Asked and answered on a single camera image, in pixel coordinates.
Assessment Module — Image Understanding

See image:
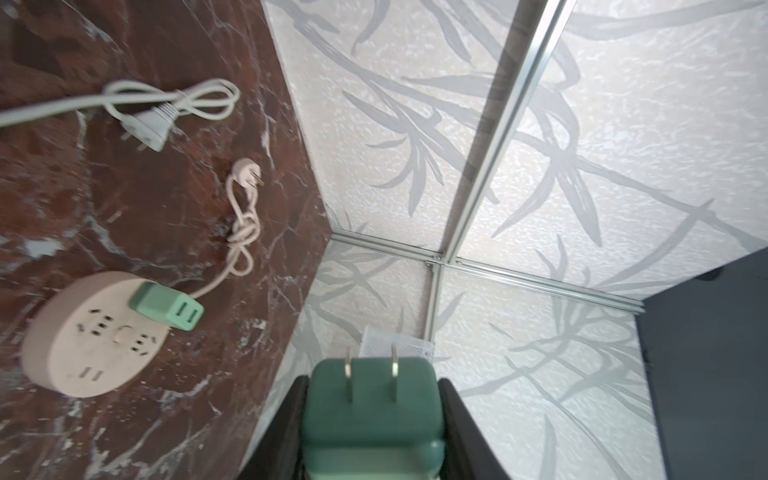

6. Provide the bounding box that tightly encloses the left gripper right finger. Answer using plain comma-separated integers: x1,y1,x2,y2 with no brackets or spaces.
438,378,511,480

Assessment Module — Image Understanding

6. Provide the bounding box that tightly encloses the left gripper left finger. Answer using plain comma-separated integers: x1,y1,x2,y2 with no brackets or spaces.
237,375,309,480

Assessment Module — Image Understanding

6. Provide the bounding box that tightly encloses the green plug adapter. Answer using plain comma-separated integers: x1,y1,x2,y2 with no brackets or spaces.
128,281,204,331
301,354,446,479

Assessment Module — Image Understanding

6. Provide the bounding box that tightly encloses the pink round power strip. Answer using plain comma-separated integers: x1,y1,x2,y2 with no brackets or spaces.
21,272,170,398

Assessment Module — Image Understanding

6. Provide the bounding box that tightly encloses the white wire mesh basket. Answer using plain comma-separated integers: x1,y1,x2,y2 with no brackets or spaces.
358,326,434,363

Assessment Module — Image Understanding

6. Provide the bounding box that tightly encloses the white power strip cable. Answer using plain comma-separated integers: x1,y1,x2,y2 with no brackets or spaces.
0,77,241,153

